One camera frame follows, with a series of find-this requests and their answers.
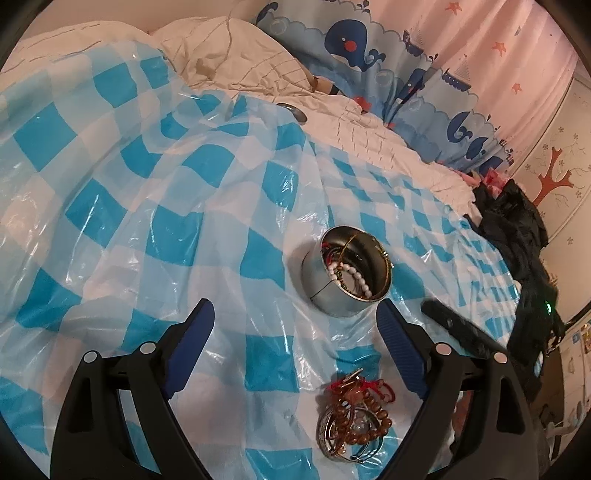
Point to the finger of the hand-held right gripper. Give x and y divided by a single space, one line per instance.
457 327

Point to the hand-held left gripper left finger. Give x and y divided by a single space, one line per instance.
194 339

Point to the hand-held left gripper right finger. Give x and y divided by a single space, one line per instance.
401 346

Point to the round metal tin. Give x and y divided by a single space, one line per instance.
323 290

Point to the dark clothes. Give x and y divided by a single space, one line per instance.
512 230

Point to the blue white checkered plastic sheet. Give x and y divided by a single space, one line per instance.
184 207

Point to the pink cloth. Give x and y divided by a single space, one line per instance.
494 180

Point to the white quilt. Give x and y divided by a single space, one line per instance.
369 129

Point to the round metal tin lid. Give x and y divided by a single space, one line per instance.
293 112

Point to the beige striped pillow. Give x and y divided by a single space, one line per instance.
258 60

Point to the whale print curtain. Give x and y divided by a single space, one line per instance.
415 27

